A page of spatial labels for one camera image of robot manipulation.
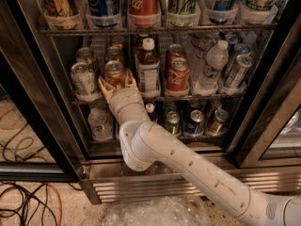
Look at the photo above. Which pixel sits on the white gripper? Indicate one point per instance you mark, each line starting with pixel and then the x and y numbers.
pixel 124 98

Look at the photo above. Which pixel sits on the orange soda can front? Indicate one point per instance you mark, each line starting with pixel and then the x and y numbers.
pixel 115 74

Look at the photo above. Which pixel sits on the orange soda can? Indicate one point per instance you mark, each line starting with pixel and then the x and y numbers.
pixel 114 53
pixel 118 41
pixel 115 74

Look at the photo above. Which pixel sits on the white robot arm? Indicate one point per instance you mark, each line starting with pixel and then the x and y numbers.
pixel 144 142

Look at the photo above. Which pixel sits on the silver green can front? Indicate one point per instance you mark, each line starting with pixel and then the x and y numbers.
pixel 84 79

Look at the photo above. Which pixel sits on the silver green can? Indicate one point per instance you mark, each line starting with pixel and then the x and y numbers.
pixel 85 54
pixel 84 79

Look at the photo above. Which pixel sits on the brown tea bottle middle shelf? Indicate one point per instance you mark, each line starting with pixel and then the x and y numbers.
pixel 148 66

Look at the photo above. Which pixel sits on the brown tea bottle shelf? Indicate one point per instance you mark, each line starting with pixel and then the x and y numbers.
pixel 148 66
pixel 150 108

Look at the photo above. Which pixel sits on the brown tea bottle bottom shelf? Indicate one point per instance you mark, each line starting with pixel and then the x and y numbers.
pixel 150 108

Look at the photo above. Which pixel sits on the orange soda can rear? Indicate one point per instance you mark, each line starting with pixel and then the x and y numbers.
pixel 118 41

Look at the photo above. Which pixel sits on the silver green can rear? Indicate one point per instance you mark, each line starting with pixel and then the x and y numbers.
pixel 85 54

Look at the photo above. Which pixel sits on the clear water bottle bottom shelf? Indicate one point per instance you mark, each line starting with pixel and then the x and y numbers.
pixel 100 124

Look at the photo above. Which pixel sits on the clear water bottle shelf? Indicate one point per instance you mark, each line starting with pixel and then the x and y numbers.
pixel 100 124
pixel 215 61

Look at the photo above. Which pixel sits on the red cola can front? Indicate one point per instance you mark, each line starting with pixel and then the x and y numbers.
pixel 177 74

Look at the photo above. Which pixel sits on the green can bottom shelf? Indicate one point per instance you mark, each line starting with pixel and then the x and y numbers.
pixel 172 123

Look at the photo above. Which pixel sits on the red cola can rear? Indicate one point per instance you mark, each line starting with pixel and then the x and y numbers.
pixel 173 51

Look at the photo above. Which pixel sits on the blue pepsi can top shelf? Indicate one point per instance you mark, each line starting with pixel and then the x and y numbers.
pixel 103 0

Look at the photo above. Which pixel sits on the blue can bottom shelf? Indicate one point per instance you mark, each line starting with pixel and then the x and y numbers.
pixel 194 123

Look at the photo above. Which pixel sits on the red cola can top shelf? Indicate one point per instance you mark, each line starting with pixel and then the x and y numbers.
pixel 144 0

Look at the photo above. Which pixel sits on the left glass fridge door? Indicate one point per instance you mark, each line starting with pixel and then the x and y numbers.
pixel 37 116

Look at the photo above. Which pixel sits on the glass fridge door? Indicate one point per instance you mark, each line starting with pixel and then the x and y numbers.
pixel 271 103
pixel 37 116

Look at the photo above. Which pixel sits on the clear water bottle middle shelf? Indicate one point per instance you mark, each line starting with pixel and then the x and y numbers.
pixel 215 61

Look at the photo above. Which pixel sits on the yellow can top shelf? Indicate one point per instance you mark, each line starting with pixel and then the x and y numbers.
pixel 61 8

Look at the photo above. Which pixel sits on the steel fridge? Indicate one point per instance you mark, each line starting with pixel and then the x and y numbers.
pixel 107 178

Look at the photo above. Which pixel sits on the brown can bottom shelf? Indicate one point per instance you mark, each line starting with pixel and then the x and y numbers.
pixel 216 124

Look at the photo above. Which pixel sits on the slim silver can rear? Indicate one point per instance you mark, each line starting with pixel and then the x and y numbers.
pixel 232 38

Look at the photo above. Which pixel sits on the slim silver can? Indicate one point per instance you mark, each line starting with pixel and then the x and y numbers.
pixel 232 38
pixel 240 67
pixel 238 49

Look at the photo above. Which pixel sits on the slim silver can front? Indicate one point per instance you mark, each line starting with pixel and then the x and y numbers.
pixel 240 67

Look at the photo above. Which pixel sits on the right glass fridge door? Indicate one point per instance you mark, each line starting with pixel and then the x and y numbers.
pixel 271 103

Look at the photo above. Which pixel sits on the clear plastic bag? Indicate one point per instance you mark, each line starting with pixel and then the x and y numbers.
pixel 163 211

